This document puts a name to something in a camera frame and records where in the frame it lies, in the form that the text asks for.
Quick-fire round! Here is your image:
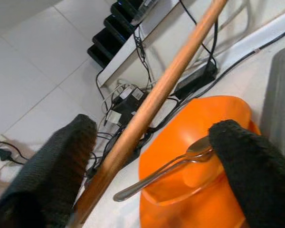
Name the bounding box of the thick black counter cable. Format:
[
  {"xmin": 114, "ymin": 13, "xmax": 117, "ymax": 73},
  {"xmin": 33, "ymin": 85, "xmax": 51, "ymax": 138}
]
[{"xmin": 213, "ymin": 23, "xmax": 285, "ymax": 81}]

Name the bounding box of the black power adapter brick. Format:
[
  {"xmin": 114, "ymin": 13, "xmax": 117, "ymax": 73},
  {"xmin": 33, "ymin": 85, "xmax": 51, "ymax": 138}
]
[{"xmin": 174, "ymin": 61, "xmax": 219, "ymax": 98}]

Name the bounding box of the white cable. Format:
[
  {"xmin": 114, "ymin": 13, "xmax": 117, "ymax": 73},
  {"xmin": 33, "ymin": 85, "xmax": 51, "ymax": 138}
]
[{"xmin": 218, "ymin": 0, "xmax": 251, "ymax": 33}]

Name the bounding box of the black stepped charger dock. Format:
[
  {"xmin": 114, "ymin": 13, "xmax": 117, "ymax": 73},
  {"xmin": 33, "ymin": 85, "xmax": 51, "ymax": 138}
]
[{"xmin": 86, "ymin": 0, "xmax": 144, "ymax": 70}]

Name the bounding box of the orange plastic bowl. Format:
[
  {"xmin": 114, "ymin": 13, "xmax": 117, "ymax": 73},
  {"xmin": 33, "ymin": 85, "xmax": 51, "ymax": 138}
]
[{"xmin": 138, "ymin": 95, "xmax": 262, "ymax": 209}]

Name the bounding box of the white shelf board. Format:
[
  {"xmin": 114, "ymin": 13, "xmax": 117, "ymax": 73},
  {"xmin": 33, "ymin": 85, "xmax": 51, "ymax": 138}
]
[{"xmin": 96, "ymin": 0, "xmax": 181, "ymax": 89}]

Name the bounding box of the black labelled charger stack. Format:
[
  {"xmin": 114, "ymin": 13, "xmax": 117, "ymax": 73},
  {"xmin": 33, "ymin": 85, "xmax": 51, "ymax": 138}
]
[{"xmin": 106, "ymin": 85, "xmax": 147, "ymax": 125}]

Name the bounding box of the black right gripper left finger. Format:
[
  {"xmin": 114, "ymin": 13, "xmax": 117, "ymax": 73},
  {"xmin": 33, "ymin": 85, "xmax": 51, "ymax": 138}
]
[{"xmin": 0, "ymin": 114, "xmax": 98, "ymax": 228}]

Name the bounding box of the black wall plug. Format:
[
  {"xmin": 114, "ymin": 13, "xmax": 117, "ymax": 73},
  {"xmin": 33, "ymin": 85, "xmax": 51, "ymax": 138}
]
[{"xmin": 0, "ymin": 147, "xmax": 27, "ymax": 166}]

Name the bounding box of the orange plastic plate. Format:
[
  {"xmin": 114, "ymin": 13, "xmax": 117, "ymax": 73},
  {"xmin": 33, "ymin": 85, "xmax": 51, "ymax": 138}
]
[{"xmin": 139, "ymin": 187, "xmax": 250, "ymax": 228}]

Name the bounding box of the metal spoon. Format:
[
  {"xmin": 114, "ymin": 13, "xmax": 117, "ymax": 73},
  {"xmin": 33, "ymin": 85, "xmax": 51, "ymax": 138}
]
[{"xmin": 113, "ymin": 136, "xmax": 215, "ymax": 203}]

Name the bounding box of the stainless steel sink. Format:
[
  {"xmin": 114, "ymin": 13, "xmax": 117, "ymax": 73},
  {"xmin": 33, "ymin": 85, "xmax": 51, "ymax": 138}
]
[{"xmin": 260, "ymin": 47, "xmax": 285, "ymax": 166}]

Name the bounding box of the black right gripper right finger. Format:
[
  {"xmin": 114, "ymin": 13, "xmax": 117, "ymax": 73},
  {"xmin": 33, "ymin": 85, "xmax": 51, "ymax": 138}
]
[{"xmin": 208, "ymin": 119, "xmax": 285, "ymax": 228}]

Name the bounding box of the wooden utensil handle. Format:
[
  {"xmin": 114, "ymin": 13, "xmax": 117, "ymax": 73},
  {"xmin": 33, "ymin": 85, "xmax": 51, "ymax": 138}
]
[{"xmin": 72, "ymin": 0, "xmax": 229, "ymax": 226}]

